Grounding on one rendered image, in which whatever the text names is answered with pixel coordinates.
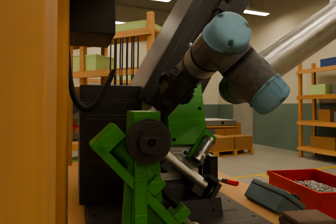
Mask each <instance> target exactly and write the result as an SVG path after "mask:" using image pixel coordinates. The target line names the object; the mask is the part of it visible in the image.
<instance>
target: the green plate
mask: <svg viewBox="0 0 336 224"><path fill-rule="evenodd" d="M194 91H195V92H194V93H193V95H194V96H193V99H192V100H191V101H190V102H189V103H187V104H179V105H178V106H177V107H176V108H175V109H174V110H173V112H172V113H171V114H170V115H169V116H168V117H164V116H163V123H164V125H165V126H166V127H167V128H168V130H169V132H170V135H171V146H190V145H195V143H196V142H197V140H198V139H199V137H200V136H201V134H202V133H203V131H204V130H205V129H206V121H205V112H204V104H203V95H202V86H201V83H200V85H199V86H198V87H197V88H195V89H194Z"/></svg>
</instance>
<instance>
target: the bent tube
mask: <svg viewBox="0 0 336 224"><path fill-rule="evenodd" d="M149 111H157V110H156V109H155V108H154V107H153V106H151V107H150V108H149ZM164 160H166V161H167V162H168V163H169V164H171V165H172V167H171V168H173V169H174V170H175V171H176V172H178V173H179V174H180V175H182V176H183V177H184V178H186V179H187V180H188V181H189V182H191V183H192V184H196V185H198V186H199V187H200V188H201V189H203V190H204V189H205V188H206V187H207V185H208V183H209V182H208V181H207V180H206V179H205V178H203V177H202V176H201V175H199V174H198V173H197V172H195V171H194V170H193V169H192V168H190V167H189V166H188V165H186V164H185V163H184V162H183V161H181V160H180V159H179V158H177V157H176V156H175V155H173V154H172V153H171V152H170V151H169V152H168V154H167V156H166V157H165V158H164V159H163V160H162V161H164Z"/></svg>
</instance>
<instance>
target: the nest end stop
mask: <svg viewBox="0 0 336 224"><path fill-rule="evenodd" d="M210 185H213V186H214V188H213V191H212V192H211V194H209V195H208V196H207V195H205V192H206V190H207V188H208V187H209V186H210ZM221 187H222V185H221V184H220V183H218V184H208V186H207V187H206V189H205V191H204V193H203V194H202V196H201V198H208V199H209V200H210V201H212V202H213V201H214V199H215V197H216V196H217V194H218V192H219V190H220V188H221Z"/></svg>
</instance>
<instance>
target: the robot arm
mask: <svg viewBox="0 0 336 224"><path fill-rule="evenodd" d="M251 37H252V31H251V29H250V27H249V23H248V22H247V21H246V20H245V19H244V18H243V17H242V16H241V15H239V14H237V13H235V12H231V11H226V12H222V13H220V14H218V15H216V16H215V17H214V18H213V19H212V21H211V22H210V23H208V24H207V25H206V26H205V27H204V29H203V31H202V33H201V34H200V35H199V36H198V38H197V39H196V40H195V42H194V43H193V44H192V43H189V44H188V47H189V49H188V51H187V52H186V54H185V56H184V57H183V59H182V61H181V62H180V63H179V64H178V65H177V66H176V67H175V68H174V70H170V71H169V72H168V71H165V72H164V73H163V74H162V75H161V76H160V77H159V83H158V84H159V89H160V93H161V94H160V95H159V97H158V98H157V99H156V100H155V101H154V102H153V103H152V106H153V107H154V108H155V109H156V110H157V111H159V112H160V113H161V114H162V115H163V116H164V117H166V118H167V117H168V116H169V115H170V114H171V113H172V112H173V110H174V109H175V108H176V107H177V106H178V105H180V104H181V105H184V104H188V103H189V102H190V101H191V100H192V99H193V97H194V94H193V93H194V92H195V90H194V89H195V88H197V87H198V86H199V85H200V83H201V82H202V81H203V80H206V79H207V78H210V77H211V76H212V75H213V74H215V73H216V72H217V71H218V72H219V73H220V74H221V75H222V76H223V78H222V79H221V81H220V83H219V87H218V90H219V94H220V96H221V97H222V98H223V99H224V100H225V101H226V102H228V103H231V104H234V105H239V104H242V103H248V104H249V106H250V107H251V108H253V109H254V110H256V111H257V112H258V113H259V114H261V115H265V114H268V113H270V112H272V111H273V110H275V109H276V108H277V107H278V106H280V105H281V104H282V103H283V102H284V101H285V100H286V98H287V97H288V96H289V94H290V87H289V86H288V85H287V84H286V82H285V81H284V80H283V79H282V78H281V77H282V76H283V75H285V74H286V73H288V72H289V71H291V70H292V69H293V68H295V67H296V66H298V65H299V64H301V63H302V62H304V61H305V60H306V59H308V58H309V57H311V56H312V55H314V54H315V53H316V52H318V51H319V50H321V49H322V48H324V47H325V46H326V45H328V44H329V43H331V42H332V41H334V40H335V39H336V0H330V2H329V4H328V5H327V6H325V7H324V8H322V9H321V10H320V11H318V12H317V13H315V14H314V15H312V16H311V17H309V18H308V19H307V20H305V21H304V22H302V23H301V24H299V25H298V26H297V27H295V28H294V29H292V30H291V31H289V32H288V33H286V34H285V35H284V36H282V37H281V38H279V39H278V40H276V41H275V42H274V43H272V44H271V45H269V46H268V47H266V48H265V49H263V50H262V51H261V52H259V53H257V52H256V51H255V50H254V48H253V47H252V46H251V45H250V44H249V42H250V40H251Z"/></svg>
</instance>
